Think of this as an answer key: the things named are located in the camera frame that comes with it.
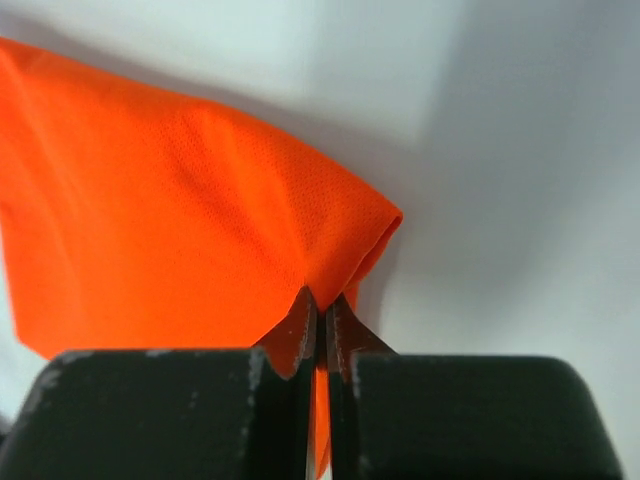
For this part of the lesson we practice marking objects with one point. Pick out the orange t-shirt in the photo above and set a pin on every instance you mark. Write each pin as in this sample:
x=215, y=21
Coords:
x=135, y=218

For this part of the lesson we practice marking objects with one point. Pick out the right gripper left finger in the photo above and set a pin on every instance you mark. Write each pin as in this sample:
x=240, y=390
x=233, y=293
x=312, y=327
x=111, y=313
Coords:
x=173, y=413

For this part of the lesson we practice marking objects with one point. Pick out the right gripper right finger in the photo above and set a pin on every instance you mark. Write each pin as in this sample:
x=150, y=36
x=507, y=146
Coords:
x=399, y=416

